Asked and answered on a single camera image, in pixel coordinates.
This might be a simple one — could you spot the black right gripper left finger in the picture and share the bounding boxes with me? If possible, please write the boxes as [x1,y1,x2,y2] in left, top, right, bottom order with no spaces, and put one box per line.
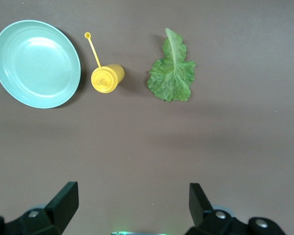
[0,181,79,235]

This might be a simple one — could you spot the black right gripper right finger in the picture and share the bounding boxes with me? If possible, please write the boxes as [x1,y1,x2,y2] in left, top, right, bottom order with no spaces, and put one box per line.
[186,183,287,235]

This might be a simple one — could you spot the yellow mustard squeeze bottle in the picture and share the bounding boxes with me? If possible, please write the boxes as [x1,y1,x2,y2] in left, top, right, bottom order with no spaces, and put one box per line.
[84,32,125,94]

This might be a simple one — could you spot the mint green plate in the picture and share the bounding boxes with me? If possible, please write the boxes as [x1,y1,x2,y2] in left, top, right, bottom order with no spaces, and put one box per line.
[0,20,82,109]

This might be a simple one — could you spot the green lettuce leaf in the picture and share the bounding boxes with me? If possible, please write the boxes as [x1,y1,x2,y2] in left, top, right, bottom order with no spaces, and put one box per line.
[147,27,196,102]

